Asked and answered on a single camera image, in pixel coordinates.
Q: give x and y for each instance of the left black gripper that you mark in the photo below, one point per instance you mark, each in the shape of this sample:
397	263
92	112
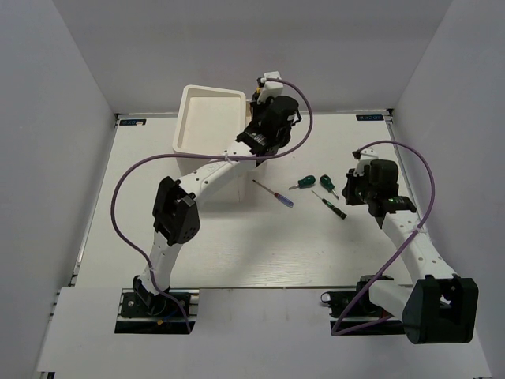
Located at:
255	107

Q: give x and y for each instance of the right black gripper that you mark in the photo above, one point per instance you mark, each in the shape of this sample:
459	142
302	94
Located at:
348	191

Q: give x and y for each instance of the black green precision screwdriver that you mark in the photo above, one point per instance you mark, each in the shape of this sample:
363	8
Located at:
341	214

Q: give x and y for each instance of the green stubby screwdriver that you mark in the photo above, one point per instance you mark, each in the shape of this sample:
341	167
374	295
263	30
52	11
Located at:
303	183
328	185

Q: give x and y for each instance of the yellow long-nose pliers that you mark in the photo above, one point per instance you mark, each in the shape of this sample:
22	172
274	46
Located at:
256	95

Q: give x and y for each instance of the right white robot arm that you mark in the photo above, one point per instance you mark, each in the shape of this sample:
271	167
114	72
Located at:
442	306

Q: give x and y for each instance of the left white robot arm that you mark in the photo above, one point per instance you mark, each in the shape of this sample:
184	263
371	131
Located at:
178	201

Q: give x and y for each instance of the white drawer cabinet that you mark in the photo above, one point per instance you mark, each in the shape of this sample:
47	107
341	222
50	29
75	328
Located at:
208	156

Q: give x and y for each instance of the red blue screwdriver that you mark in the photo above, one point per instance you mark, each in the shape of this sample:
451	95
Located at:
278	196

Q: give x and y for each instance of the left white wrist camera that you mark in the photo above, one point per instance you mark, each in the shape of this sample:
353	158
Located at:
270	86

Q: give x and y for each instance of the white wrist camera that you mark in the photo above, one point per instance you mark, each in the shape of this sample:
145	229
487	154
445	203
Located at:
270	86
363	157

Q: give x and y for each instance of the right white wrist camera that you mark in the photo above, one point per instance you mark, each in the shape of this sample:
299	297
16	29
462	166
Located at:
363	157

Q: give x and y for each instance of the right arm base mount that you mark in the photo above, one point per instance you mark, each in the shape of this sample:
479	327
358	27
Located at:
361	313

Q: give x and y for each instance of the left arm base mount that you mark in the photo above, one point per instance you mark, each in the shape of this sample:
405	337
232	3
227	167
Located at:
135	318

